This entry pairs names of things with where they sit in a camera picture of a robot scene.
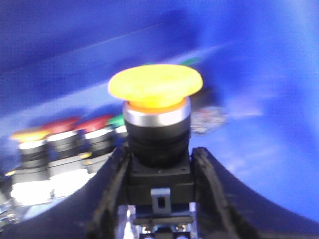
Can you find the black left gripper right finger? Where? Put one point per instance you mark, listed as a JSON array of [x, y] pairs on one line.
[[228, 209]]

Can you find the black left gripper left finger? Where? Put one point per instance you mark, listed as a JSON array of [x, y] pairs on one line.
[[98, 210]]

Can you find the yellow push button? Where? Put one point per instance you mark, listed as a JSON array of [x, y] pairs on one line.
[[157, 115], [33, 150]]

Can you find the red push button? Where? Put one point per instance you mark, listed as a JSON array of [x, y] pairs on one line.
[[97, 140], [64, 142]]

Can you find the green push button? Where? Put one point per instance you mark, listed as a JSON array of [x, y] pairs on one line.
[[118, 124], [190, 61]]

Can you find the blue plastic source bin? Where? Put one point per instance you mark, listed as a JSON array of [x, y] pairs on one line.
[[259, 60]]

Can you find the green push button right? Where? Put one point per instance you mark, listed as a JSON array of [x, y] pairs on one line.
[[190, 61]]

